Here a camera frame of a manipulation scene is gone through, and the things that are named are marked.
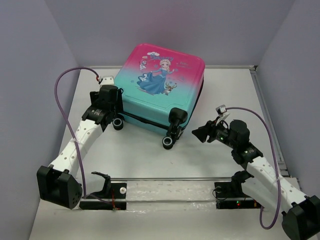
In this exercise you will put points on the pink and teal suitcase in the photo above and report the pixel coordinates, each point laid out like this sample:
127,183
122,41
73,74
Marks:
160,89

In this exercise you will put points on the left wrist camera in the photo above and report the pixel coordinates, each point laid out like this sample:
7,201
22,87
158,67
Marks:
106,80

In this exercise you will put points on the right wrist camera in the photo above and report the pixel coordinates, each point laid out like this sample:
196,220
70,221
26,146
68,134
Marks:
222,114

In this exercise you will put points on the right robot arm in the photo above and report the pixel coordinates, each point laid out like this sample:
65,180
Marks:
260,181

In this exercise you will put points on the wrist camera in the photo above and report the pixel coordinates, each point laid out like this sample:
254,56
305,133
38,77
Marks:
222,114
106,80

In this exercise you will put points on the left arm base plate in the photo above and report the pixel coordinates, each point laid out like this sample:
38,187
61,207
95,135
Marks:
111,196

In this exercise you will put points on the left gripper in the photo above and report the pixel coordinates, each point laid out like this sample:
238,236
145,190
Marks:
116,106

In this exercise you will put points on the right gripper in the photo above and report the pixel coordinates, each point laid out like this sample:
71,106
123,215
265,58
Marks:
210,132

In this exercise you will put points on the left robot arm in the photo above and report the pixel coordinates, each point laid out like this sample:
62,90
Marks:
63,181

